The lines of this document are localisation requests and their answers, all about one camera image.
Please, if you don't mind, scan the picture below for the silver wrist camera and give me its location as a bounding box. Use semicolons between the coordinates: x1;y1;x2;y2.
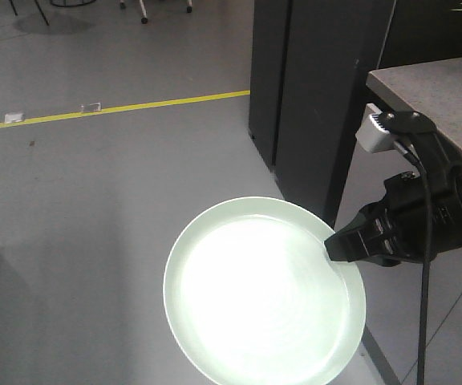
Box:
355;103;396;153

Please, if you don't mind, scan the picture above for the dark grey cabinet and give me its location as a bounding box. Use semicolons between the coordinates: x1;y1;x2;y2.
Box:
249;1;395;225

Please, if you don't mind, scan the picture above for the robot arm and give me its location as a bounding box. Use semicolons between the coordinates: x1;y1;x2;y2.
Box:
325;165;462;267

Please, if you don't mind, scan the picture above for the light green round plate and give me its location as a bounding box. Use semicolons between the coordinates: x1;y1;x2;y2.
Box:
163;197;366;384

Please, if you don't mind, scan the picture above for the black camera cable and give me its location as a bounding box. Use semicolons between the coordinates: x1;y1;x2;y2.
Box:
395;136;435;385

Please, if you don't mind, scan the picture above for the grey stone side table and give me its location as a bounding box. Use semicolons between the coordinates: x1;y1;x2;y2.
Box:
367;58;462;155

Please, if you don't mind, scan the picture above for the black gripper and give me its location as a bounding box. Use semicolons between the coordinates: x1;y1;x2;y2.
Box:
324;168;462;267

